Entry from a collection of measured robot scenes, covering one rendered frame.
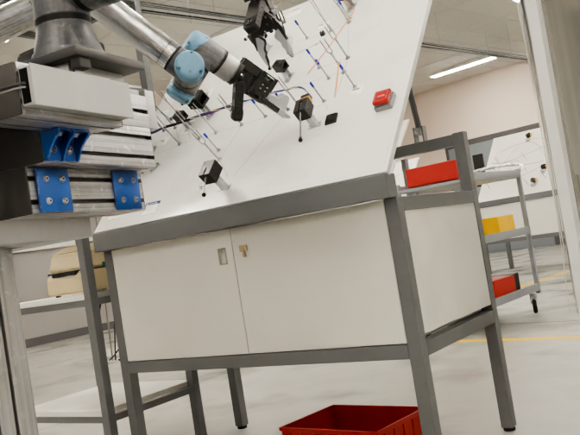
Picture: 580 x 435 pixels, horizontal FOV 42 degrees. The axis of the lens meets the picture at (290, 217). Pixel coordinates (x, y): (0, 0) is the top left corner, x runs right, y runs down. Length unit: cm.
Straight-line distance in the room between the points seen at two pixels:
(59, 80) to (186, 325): 136
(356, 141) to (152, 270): 87
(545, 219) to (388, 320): 694
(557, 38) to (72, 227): 134
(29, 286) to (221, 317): 766
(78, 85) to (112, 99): 9
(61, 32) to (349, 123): 97
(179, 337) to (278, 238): 54
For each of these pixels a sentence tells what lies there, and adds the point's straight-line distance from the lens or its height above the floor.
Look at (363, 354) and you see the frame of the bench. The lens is 218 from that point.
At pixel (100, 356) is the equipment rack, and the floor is 44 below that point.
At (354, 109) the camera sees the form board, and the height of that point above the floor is 109.
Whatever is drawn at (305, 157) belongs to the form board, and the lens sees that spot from 228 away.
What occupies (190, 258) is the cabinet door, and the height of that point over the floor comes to 73.
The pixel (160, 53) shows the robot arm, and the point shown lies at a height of 124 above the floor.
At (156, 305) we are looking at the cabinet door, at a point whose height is 58.
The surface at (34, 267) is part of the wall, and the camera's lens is 1007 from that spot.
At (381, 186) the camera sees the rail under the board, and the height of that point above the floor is 83.
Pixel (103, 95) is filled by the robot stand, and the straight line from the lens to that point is 145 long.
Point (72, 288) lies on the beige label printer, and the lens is 294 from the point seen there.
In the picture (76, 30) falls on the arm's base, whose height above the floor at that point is 122.
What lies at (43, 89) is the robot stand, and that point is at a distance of 133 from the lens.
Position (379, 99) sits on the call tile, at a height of 109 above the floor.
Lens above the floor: 71
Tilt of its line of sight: 2 degrees up
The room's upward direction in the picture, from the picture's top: 9 degrees counter-clockwise
